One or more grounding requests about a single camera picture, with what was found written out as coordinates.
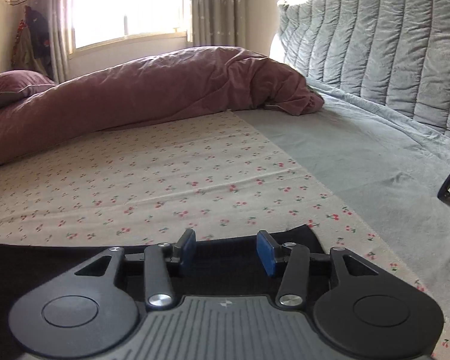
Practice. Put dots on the grey bedsheet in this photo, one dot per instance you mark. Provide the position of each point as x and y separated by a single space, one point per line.
360 157

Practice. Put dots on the grey quilted headboard cover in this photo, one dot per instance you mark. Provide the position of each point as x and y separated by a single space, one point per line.
378 45

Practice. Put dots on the pink duvet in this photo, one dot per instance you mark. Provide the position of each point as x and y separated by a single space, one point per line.
135 90

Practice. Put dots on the black pants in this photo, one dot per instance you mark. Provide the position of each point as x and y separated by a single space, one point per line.
41 266

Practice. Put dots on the beige patterned curtain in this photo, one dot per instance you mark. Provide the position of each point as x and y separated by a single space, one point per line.
217 7
56 26

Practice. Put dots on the hanging floral clothes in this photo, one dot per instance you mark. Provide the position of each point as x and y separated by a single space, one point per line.
33 41

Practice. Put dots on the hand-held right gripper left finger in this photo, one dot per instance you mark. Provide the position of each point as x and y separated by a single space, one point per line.
187 251

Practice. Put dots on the pink pillow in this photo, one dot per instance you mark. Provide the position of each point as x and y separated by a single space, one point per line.
11 86

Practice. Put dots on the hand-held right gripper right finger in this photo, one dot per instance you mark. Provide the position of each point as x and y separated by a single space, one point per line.
267 253

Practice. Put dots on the cherry print bedsheet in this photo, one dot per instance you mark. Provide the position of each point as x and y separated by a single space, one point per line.
135 180

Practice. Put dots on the window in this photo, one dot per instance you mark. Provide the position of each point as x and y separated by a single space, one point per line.
127 3

